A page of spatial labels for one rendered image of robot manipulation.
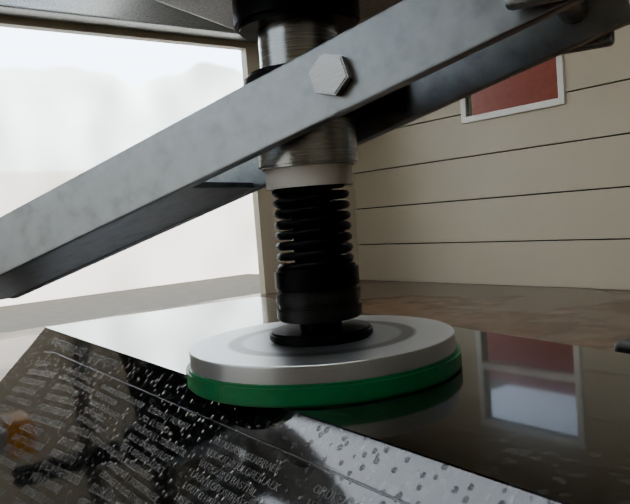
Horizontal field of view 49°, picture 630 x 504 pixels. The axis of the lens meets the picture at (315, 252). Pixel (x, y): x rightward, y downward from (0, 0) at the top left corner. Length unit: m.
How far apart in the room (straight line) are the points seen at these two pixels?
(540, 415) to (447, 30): 0.24
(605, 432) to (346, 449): 0.14
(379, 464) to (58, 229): 0.37
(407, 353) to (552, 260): 7.23
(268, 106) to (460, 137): 7.89
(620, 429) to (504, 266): 7.66
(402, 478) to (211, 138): 0.29
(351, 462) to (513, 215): 7.56
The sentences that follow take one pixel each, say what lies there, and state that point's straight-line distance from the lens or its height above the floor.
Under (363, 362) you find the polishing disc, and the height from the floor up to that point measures 0.85.
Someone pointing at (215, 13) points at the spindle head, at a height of 1.12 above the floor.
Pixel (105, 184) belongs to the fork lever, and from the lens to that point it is 0.60.
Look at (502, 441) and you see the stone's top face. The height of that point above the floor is 0.82.
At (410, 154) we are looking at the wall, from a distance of 8.92.
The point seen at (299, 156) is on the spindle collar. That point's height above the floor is 0.99.
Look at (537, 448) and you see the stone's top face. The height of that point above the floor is 0.82.
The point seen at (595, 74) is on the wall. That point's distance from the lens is 7.44.
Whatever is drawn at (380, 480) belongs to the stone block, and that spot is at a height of 0.81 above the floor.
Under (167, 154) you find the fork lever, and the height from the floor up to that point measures 1.00.
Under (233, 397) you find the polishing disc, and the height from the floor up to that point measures 0.83.
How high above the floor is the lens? 0.95
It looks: 3 degrees down
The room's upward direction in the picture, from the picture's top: 4 degrees counter-clockwise
